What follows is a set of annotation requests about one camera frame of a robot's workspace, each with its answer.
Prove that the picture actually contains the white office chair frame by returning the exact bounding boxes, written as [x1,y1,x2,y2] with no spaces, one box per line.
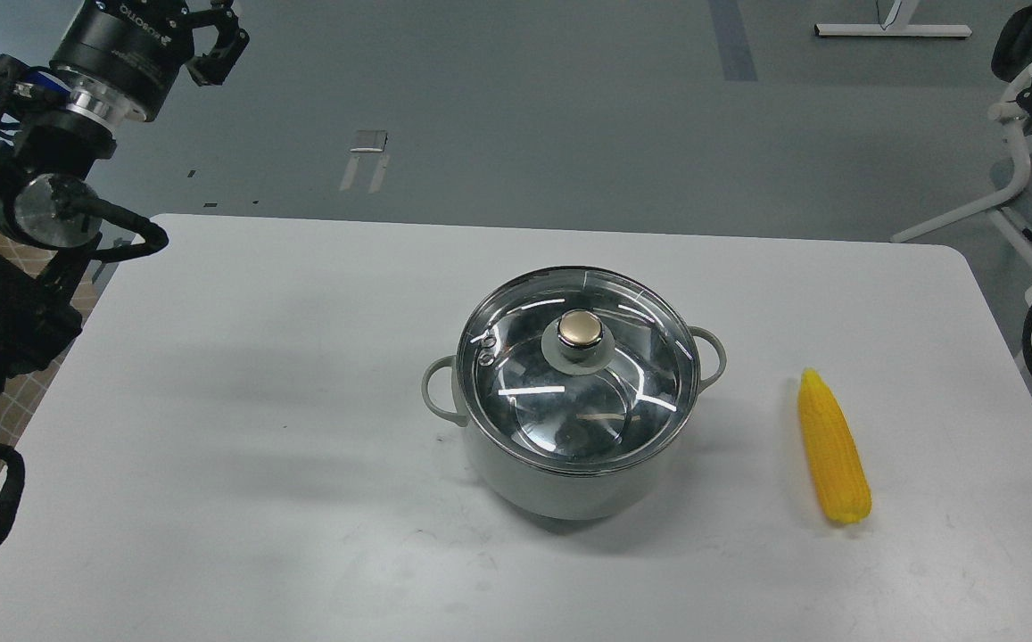
[890,76,1032,268]

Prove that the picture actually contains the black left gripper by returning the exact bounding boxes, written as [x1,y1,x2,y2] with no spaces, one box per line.
[50,1,251,123]

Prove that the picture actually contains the grey steel cooking pot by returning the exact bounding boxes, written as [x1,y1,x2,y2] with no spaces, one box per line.
[421,267,728,522]

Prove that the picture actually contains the glass pot lid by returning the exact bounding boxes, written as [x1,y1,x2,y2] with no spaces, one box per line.
[453,267,727,475]

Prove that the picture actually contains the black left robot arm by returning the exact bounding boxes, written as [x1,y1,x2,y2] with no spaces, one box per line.
[0,1,250,395]

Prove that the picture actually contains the yellow corn cob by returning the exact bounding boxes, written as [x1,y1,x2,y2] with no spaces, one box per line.
[797,368,873,524]

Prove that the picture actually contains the white desk base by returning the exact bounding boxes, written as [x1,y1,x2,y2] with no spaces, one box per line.
[813,1,972,40]

